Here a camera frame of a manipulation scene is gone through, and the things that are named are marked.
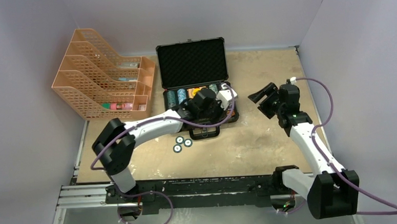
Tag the green box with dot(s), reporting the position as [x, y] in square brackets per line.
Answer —
[106, 105]

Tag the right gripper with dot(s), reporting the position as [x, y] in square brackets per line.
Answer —
[269, 91]

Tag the orange card deck in case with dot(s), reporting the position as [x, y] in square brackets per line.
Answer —
[193, 91]

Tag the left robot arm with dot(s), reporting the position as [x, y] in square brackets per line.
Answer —
[116, 143]

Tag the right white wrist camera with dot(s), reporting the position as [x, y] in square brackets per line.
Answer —
[291, 81]

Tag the black poker chip case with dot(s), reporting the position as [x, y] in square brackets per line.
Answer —
[193, 64]

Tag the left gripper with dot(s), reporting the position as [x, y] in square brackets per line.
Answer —
[222, 113]

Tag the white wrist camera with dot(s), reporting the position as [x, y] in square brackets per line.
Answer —
[291, 81]
[226, 95]

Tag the grey box with barcode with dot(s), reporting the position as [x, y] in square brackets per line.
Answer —
[127, 65]

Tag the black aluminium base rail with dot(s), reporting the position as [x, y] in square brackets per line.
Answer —
[154, 195]

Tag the orange plastic file organizer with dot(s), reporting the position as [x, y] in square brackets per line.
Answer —
[87, 77]

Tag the pink cylindrical bottle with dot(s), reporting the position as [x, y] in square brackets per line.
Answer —
[121, 106]

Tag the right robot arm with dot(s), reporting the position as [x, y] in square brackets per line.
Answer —
[330, 192]

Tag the green fifty chip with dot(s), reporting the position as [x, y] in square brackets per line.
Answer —
[177, 148]
[179, 140]
[188, 142]

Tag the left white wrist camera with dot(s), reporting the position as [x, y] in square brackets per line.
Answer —
[226, 95]

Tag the light blue item in organizer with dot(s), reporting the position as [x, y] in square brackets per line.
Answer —
[127, 79]

